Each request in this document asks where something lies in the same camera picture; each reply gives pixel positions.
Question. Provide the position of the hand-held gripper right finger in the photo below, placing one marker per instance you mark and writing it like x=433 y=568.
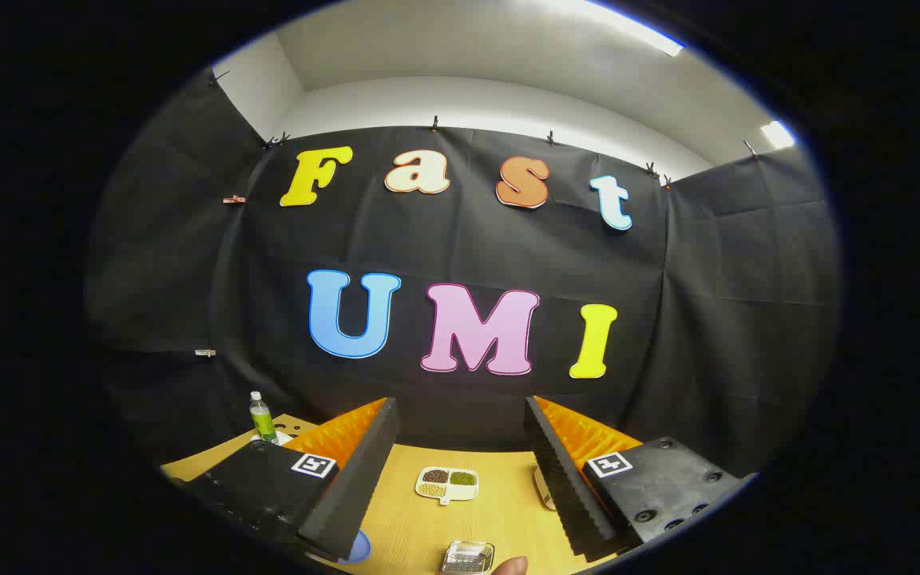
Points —
x=564 y=479

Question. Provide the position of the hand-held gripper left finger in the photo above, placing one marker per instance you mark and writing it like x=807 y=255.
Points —
x=356 y=479

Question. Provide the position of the blue round plate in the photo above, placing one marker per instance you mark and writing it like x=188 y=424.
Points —
x=358 y=548

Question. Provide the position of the heap of yellow soybeans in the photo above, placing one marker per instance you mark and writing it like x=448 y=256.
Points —
x=431 y=489

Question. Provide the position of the heap of brown beans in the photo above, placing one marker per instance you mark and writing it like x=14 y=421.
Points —
x=435 y=476

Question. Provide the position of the white square coaster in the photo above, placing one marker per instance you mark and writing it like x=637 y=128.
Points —
x=285 y=438

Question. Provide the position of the heap of green beans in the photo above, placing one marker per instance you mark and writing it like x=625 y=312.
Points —
x=462 y=478

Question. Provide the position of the white divided dish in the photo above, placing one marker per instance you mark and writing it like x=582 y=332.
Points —
x=461 y=492

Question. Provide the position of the green plastic bottle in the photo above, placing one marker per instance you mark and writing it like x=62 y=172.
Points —
x=262 y=419

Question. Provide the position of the perforated metal drain tray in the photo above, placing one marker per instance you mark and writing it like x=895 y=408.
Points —
x=468 y=557

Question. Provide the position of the row of black cloth clips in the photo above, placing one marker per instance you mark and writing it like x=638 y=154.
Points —
x=434 y=124

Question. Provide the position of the ceiling light panel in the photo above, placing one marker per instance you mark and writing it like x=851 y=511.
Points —
x=778 y=134

